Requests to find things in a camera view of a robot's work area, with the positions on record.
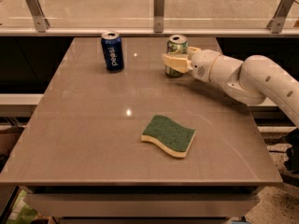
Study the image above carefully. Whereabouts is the green package on floor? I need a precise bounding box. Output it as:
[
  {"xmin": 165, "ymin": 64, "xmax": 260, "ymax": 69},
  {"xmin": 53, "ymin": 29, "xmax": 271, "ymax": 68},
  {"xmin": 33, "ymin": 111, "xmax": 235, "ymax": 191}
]
[{"xmin": 6, "ymin": 190, "xmax": 37, "ymax": 224}]

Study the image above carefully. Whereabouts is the right metal bracket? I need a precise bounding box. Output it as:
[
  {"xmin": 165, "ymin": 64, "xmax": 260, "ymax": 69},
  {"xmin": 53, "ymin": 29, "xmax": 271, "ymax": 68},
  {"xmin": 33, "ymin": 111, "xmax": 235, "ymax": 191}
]
[{"xmin": 267, "ymin": 0, "xmax": 295, "ymax": 34}]

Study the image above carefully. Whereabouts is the green soda can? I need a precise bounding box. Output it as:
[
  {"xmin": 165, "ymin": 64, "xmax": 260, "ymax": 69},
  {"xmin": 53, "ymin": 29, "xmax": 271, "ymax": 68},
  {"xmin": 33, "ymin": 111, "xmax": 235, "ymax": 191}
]
[{"xmin": 165, "ymin": 35, "xmax": 188, "ymax": 77}]

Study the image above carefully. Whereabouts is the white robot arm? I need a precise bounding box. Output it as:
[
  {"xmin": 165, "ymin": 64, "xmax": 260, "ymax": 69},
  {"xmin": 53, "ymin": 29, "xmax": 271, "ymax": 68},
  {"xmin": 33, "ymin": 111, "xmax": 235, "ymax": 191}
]
[{"xmin": 163, "ymin": 47, "xmax": 299, "ymax": 127}]

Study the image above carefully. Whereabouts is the blue pepsi can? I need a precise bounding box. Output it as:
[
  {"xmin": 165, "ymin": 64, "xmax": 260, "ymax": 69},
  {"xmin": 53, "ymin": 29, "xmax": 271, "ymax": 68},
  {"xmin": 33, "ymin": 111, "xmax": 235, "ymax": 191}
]
[{"xmin": 101, "ymin": 31, "xmax": 124, "ymax": 72}]

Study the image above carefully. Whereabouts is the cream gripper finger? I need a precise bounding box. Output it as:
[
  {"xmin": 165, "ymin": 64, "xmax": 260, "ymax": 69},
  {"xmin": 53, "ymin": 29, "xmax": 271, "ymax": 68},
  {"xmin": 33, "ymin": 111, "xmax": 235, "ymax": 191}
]
[
  {"xmin": 187, "ymin": 47, "xmax": 201, "ymax": 60},
  {"xmin": 163, "ymin": 54, "xmax": 192, "ymax": 74}
]

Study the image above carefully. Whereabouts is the metal bracket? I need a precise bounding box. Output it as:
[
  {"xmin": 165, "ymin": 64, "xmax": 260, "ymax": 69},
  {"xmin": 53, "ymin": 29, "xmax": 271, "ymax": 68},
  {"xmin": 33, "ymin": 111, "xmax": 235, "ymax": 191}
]
[
  {"xmin": 153, "ymin": 0, "xmax": 164, "ymax": 33},
  {"xmin": 25, "ymin": 0, "xmax": 50, "ymax": 33},
  {"xmin": 267, "ymin": 0, "xmax": 295, "ymax": 34}
]

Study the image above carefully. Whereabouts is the black object on floor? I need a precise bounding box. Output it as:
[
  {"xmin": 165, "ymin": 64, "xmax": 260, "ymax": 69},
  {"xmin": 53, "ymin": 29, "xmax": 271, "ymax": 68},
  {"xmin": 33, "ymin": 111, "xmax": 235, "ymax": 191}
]
[{"xmin": 270, "ymin": 128, "xmax": 299, "ymax": 188}]

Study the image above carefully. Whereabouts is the left metal bracket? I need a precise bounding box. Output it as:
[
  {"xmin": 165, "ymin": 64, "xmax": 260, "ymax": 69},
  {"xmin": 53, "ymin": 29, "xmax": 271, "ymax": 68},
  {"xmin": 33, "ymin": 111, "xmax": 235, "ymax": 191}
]
[{"xmin": 25, "ymin": 0, "xmax": 50, "ymax": 33}]

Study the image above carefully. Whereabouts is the green yellow sponge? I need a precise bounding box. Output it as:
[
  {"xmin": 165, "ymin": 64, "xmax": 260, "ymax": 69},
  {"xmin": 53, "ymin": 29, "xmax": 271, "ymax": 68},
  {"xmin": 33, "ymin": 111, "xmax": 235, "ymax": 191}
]
[{"xmin": 141, "ymin": 115, "xmax": 196, "ymax": 159}]

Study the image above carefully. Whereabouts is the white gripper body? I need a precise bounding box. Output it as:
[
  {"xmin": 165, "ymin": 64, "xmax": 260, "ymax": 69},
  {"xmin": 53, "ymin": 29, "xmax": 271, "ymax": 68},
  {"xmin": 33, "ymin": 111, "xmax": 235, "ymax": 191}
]
[{"xmin": 191, "ymin": 49, "xmax": 221, "ymax": 82}]

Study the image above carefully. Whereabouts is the middle metal bracket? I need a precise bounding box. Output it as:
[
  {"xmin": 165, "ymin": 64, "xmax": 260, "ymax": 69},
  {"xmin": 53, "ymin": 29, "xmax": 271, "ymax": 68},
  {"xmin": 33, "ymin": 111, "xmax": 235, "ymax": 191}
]
[{"xmin": 153, "ymin": 0, "xmax": 164, "ymax": 33}]

